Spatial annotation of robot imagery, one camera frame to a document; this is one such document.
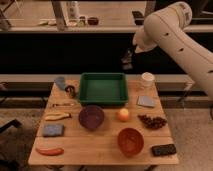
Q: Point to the white background bottle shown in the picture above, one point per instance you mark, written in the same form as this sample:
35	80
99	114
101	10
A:
72	12

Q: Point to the blue square cloth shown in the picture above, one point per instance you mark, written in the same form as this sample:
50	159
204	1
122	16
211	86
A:
146	101

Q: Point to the red chili pepper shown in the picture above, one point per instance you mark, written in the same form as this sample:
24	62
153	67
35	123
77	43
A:
50	152

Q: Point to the small metal spoon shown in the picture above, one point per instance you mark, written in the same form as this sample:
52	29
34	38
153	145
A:
62	105

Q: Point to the small green jar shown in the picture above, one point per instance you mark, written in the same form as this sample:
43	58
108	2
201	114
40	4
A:
82	21

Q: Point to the green plastic tray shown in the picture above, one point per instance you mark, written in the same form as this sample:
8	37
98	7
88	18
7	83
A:
103	89

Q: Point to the dark red background bowl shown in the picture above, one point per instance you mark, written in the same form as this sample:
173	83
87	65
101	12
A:
93	21

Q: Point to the yellow banana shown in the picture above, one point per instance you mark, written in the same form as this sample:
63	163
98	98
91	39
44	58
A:
57	116

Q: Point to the bunch of dark grapes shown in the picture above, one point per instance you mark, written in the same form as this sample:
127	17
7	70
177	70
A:
152	123

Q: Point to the black handled brush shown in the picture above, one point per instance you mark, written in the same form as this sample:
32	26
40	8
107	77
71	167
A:
127	60

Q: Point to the black binder clip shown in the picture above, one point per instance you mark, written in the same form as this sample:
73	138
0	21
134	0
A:
71	91

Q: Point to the blue sponge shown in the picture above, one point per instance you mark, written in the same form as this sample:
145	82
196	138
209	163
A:
53	130

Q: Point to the blue tipped cup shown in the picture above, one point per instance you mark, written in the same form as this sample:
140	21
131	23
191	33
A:
60	83

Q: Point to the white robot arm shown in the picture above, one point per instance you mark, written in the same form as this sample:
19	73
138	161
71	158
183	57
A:
164	28

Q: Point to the black rectangular sponge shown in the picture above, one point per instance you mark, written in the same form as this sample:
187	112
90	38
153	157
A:
163	150

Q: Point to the purple bowl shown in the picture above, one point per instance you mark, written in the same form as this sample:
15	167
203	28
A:
91	117

